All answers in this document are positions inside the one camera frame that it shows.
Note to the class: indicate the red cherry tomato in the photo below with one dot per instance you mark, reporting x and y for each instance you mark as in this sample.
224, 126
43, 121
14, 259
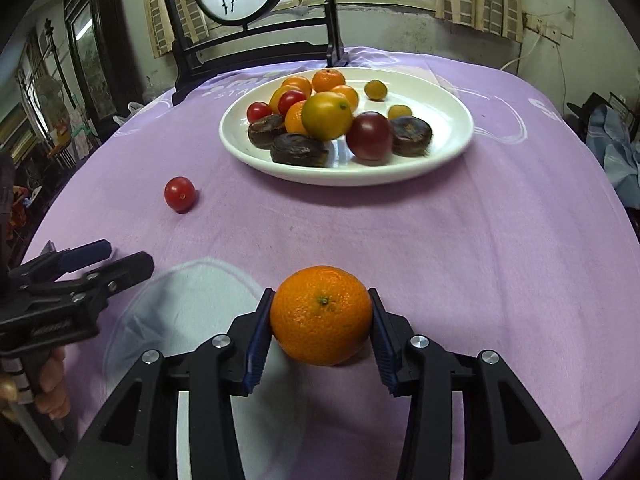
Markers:
180, 193
258, 112
291, 101

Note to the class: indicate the person's left hand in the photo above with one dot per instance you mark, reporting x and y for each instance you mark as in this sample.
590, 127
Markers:
52, 385

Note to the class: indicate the white wall socket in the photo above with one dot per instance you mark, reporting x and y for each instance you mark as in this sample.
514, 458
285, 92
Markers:
547, 29

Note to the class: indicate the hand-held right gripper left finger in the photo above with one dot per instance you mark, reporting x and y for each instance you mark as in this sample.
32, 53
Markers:
257, 355

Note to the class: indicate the small orange mandarin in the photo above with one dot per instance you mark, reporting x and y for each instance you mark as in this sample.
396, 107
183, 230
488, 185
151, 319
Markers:
295, 120

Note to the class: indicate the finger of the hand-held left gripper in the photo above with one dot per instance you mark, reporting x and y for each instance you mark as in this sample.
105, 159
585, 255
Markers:
122, 266
87, 253

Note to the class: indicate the bumpy orange mandarin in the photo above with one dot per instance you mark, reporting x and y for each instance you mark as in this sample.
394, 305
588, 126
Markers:
328, 80

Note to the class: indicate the dark red plum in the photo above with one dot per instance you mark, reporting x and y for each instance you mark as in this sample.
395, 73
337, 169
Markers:
369, 136

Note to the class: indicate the purple tablecloth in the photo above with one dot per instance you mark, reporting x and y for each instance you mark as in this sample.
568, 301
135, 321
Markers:
450, 260

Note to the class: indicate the pile of blue clothes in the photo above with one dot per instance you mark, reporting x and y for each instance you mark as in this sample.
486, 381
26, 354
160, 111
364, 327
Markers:
615, 155

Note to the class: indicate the dark wooden cabinet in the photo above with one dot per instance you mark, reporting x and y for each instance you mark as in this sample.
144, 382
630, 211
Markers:
95, 45

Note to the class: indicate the white oval plate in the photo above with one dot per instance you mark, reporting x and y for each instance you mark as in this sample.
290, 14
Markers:
440, 110

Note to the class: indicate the large orange mandarin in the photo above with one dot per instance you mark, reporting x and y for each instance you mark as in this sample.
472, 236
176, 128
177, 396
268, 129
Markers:
322, 315

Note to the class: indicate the small tan longan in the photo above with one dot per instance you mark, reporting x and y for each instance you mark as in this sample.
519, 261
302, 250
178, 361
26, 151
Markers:
399, 111

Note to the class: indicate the large dark water chestnut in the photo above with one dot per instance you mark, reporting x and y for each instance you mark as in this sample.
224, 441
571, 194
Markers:
299, 150

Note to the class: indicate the small smooth orange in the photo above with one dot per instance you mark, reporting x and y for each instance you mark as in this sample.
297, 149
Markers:
295, 84
347, 95

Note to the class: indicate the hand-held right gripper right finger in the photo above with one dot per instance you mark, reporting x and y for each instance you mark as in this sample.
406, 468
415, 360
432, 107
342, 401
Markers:
382, 350

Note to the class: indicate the silver metal object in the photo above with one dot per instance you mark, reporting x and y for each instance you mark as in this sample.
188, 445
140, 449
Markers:
48, 247

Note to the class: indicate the yellow-green lemon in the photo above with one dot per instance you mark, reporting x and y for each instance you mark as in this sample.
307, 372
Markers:
326, 115

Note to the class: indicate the white plastic bag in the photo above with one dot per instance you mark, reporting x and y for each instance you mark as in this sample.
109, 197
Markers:
127, 114

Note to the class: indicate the white standing fan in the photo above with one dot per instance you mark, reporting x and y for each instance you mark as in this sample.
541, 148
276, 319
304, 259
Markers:
47, 94

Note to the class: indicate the small dark water chestnut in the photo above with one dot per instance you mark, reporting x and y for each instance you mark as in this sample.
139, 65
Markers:
265, 131

